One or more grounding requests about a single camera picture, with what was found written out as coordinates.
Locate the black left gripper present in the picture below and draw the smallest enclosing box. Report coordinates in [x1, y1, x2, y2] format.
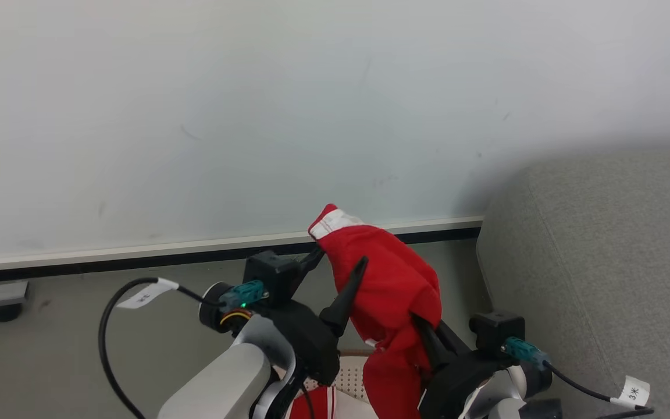
[252, 247, 369, 386]

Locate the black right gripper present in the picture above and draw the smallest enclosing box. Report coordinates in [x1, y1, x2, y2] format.
[411, 313, 515, 419]

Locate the red white jersey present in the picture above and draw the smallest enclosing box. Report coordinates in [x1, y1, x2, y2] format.
[287, 203, 444, 419]

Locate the cream perforated laundry basket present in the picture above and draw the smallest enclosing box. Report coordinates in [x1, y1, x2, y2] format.
[305, 348, 374, 406]

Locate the grey fabric sofa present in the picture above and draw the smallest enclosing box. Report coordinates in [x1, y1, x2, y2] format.
[476, 145, 670, 419]

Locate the white black wall baseboard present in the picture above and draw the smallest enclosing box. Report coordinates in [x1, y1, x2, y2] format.
[0, 216, 484, 286]

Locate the black right cable white tag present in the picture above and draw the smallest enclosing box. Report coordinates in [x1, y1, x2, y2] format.
[543, 360, 655, 419]

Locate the black cable white tag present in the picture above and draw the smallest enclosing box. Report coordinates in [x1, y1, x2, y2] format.
[98, 277, 225, 419]
[543, 360, 655, 419]

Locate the black left cable white tag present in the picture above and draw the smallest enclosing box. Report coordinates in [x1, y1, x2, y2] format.
[98, 277, 225, 419]

